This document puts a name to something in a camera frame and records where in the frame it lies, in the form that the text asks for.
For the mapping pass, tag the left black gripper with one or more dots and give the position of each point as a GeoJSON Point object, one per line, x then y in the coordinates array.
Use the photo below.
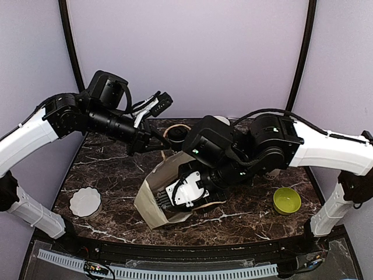
{"type": "Point", "coordinates": [140, 140]}

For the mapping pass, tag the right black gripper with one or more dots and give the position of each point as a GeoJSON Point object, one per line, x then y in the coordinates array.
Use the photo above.
{"type": "Point", "coordinates": [219, 196]}

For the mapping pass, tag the black paper coffee cup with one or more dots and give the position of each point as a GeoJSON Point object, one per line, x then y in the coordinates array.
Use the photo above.
{"type": "Point", "coordinates": [177, 147]}

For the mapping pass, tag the black plastic cup lid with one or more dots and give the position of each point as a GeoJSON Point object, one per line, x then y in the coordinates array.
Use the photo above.
{"type": "Point", "coordinates": [177, 134]}

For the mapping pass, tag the cream paper bag with handles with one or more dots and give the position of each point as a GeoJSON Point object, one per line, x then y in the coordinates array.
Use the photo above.
{"type": "Point", "coordinates": [173, 190]}

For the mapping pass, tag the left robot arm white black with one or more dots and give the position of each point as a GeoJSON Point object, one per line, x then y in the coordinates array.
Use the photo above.
{"type": "Point", "coordinates": [59, 116]}

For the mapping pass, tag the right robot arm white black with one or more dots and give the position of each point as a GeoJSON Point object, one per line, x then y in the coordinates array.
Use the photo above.
{"type": "Point", "coordinates": [278, 140]}

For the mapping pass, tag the white cup holding straws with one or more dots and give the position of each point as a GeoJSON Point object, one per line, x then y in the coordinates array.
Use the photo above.
{"type": "Point", "coordinates": [271, 175]}

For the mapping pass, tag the stack of paper cups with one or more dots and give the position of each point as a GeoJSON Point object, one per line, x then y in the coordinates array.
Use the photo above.
{"type": "Point", "coordinates": [222, 119]}

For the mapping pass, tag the green bowl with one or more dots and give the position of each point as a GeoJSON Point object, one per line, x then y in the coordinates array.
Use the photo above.
{"type": "Point", "coordinates": [286, 201]}

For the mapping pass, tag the white scalloped bowl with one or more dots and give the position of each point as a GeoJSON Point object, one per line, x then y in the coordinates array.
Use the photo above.
{"type": "Point", "coordinates": [86, 203]}

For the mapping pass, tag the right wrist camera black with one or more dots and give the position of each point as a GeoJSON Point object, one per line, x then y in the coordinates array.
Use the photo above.
{"type": "Point", "coordinates": [208, 140]}

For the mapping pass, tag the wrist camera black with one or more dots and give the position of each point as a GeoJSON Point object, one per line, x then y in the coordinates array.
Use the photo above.
{"type": "Point", "coordinates": [108, 89]}
{"type": "Point", "coordinates": [208, 140]}

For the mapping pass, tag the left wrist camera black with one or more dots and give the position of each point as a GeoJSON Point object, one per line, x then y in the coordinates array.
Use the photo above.
{"type": "Point", "coordinates": [108, 89]}

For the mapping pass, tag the white cable duct strip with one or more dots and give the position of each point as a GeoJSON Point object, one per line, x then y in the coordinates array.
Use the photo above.
{"type": "Point", "coordinates": [95, 270]}

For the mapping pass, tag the left black frame post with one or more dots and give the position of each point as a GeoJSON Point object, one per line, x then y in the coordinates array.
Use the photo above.
{"type": "Point", "coordinates": [70, 44]}

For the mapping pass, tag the black frame post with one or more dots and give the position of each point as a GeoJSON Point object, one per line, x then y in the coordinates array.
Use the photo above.
{"type": "Point", "coordinates": [70, 44]}
{"type": "Point", "coordinates": [306, 40]}

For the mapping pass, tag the right black frame post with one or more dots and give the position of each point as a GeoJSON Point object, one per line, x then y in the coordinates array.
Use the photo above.
{"type": "Point", "coordinates": [306, 40]}

